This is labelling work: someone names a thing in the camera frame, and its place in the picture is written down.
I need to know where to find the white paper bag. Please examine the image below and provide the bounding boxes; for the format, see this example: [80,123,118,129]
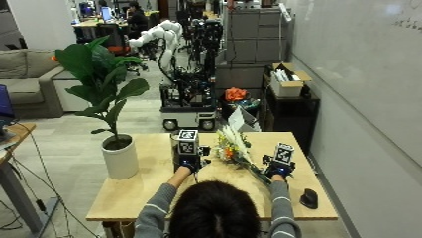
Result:
[226,106,262,134]

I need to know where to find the grey filing cabinets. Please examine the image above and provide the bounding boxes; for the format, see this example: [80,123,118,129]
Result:
[222,7,293,64]

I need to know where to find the grey sofa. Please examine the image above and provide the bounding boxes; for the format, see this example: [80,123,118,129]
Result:
[0,49,90,119]

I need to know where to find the cardboard box with papers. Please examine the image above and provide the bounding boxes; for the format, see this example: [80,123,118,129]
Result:
[269,61,314,99]

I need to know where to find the black robot rig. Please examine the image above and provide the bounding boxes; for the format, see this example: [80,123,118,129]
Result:
[187,18,223,78]

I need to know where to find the the person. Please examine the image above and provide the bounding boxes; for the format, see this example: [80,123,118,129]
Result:
[133,166,305,238]

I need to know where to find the white plant pot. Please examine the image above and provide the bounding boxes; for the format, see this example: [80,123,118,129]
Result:
[99,133,141,180]

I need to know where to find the black cabinet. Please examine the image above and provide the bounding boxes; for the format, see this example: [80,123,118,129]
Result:
[261,73,322,156]

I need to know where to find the black floor cable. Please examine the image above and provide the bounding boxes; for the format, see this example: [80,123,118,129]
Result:
[5,127,102,238]

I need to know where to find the black computer mouse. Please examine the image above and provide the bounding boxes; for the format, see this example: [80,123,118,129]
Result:
[299,187,319,210]

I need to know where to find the person's right hand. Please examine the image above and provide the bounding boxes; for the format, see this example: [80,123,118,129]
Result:
[261,154,297,181]

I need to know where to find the wooden side desk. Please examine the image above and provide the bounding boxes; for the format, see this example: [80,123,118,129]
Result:
[0,122,61,234]

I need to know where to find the blue laptop screen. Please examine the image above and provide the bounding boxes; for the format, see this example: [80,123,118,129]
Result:
[0,83,17,121]

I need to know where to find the orange flower bunch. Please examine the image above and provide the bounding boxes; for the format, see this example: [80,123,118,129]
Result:
[223,86,250,103]

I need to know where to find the lit computer monitor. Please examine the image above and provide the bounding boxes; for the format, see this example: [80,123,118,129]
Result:
[99,6,113,22]

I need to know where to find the person's left hand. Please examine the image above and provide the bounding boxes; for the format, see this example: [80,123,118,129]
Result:
[173,154,211,175]

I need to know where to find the green leafy plant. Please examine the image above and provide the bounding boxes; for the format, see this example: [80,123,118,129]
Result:
[54,35,151,149]

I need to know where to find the flower bouquet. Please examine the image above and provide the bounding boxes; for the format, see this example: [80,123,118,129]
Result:
[211,125,273,185]

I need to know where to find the white marker cube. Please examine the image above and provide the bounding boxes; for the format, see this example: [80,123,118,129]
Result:
[177,129,201,156]
[273,142,297,166]

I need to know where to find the office chair with orange seat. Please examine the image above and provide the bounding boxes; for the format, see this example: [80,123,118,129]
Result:
[94,23,149,75]

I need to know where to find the whiteboard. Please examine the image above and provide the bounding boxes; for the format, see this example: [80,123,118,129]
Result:
[287,0,422,168]

